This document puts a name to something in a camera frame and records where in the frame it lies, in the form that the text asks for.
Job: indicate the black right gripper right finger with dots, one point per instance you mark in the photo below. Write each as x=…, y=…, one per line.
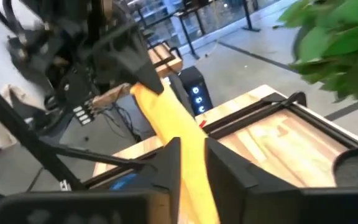
x=238, y=186

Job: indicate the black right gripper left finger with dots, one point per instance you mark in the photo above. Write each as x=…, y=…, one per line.
x=166, y=168

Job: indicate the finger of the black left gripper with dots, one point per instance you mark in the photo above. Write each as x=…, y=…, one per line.
x=141, y=71
x=118, y=43

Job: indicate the orange microfiber towel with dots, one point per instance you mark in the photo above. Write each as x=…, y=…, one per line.
x=179, y=124

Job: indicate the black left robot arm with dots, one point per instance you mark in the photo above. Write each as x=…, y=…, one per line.
x=42, y=18

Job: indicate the wooden bench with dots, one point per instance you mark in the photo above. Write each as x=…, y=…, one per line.
x=169, y=67

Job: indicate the black computer tower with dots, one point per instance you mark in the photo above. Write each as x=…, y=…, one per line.
x=196, y=90

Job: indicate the black metal desk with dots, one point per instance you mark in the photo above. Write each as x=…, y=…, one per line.
x=246, y=15

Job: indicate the green plant in black pot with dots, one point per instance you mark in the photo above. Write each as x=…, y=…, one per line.
x=337, y=40

